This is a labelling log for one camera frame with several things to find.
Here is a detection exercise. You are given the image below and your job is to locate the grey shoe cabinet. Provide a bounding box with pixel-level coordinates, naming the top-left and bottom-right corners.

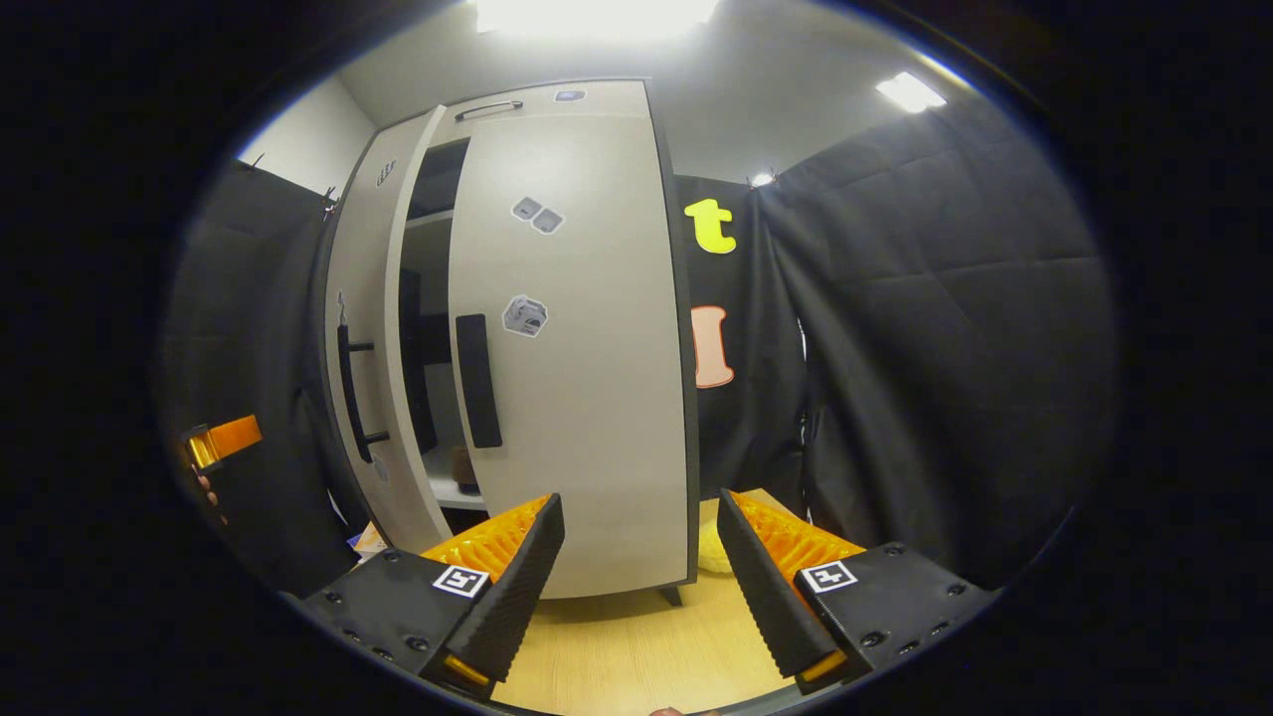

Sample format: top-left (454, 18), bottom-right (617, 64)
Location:
top-left (316, 78), bottom-right (699, 608)

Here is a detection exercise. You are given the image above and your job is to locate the grey cabinet door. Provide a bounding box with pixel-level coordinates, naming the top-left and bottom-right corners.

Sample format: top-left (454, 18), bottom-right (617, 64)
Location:
top-left (323, 104), bottom-right (454, 553)
top-left (448, 107), bottom-right (697, 601)

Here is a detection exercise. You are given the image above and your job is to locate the pale yellow item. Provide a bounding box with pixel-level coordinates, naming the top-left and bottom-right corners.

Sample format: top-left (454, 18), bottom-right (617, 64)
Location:
top-left (699, 517), bottom-right (737, 575)

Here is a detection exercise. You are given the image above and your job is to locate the black backdrop cloth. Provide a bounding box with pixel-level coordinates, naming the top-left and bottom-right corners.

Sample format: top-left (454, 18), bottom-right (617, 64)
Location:
top-left (164, 159), bottom-right (344, 598)
top-left (676, 177), bottom-right (809, 518)
top-left (756, 94), bottom-right (1117, 588)

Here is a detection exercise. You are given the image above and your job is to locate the grey cabinet drawer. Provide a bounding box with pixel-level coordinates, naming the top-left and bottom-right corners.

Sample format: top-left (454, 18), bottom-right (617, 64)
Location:
top-left (438, 80), bottom-right (652, 122)

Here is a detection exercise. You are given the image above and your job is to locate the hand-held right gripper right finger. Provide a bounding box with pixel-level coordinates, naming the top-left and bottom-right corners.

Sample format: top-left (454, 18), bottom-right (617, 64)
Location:
top-left (716, 489), bottom-right (996, 695)

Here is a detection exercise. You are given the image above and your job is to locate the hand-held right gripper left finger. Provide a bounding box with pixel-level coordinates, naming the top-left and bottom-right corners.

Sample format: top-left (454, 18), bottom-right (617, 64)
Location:
top-left (298, 493), bottom-right (566, 697)

